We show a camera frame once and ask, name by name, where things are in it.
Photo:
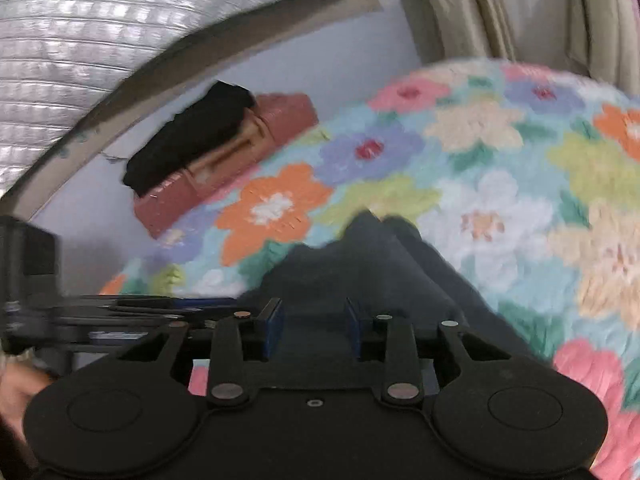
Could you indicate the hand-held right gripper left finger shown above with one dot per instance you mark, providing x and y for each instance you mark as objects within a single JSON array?
[{"x": 274, "y": 330}]

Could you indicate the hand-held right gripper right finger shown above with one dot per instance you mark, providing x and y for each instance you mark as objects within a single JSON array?
[{"x": 353, "y": 330}]

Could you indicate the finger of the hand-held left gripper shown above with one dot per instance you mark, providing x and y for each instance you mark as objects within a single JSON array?
[
  {"x": 140, "y": 327},
  {"x": 200, "y": 303}
]

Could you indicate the dark grey polo shirt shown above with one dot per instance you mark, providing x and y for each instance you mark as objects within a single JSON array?
[{"x": 380, "y": 270}]

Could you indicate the pink suitcase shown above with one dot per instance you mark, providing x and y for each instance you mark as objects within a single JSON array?
[{"x": 240, "y": 160}]

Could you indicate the folded black cloth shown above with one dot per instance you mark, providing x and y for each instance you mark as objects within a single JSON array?
[{"x": 190, "y": 135}]

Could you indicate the floral quilt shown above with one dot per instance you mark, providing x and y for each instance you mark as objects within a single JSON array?
[{"x": 480, "y": 170}]

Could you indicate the frosted window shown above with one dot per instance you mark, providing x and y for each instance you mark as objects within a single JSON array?
[{"x": 100, "y": 50}]

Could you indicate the beige curtain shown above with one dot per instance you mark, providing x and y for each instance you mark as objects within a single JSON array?
[{"x": 525, "y": 10}]

